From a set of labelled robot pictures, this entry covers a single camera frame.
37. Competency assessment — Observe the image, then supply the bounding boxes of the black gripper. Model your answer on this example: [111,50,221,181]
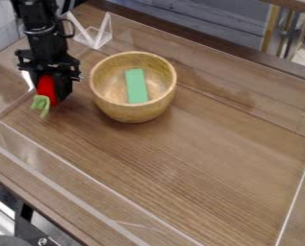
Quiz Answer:
[15,49,82,102]

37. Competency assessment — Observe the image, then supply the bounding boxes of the red plush strawberry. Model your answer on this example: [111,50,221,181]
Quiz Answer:
[30,75,59,118]

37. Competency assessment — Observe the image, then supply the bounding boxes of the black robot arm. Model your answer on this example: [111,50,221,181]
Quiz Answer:
[11,0,82,106]

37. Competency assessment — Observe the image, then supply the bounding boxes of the wooden bowl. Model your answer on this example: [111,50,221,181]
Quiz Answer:
[89,51,178,123]

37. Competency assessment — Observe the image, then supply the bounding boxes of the green rectangular block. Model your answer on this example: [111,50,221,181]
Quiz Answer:
[125,68,149,104]

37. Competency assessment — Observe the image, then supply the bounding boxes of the clear acrylic corner bracket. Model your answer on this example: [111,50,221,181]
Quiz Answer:
[66,12,113,50]

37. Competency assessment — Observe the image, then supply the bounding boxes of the clear acrylic tray wall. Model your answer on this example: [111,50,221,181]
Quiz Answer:
[0,121,202,246]

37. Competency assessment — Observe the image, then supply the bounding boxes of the black table leg frame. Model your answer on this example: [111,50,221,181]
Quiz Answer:
[15,202,59,246]

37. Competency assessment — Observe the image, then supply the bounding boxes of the gold metal frame background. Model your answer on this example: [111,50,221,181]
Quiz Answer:
[261,0,305,61]

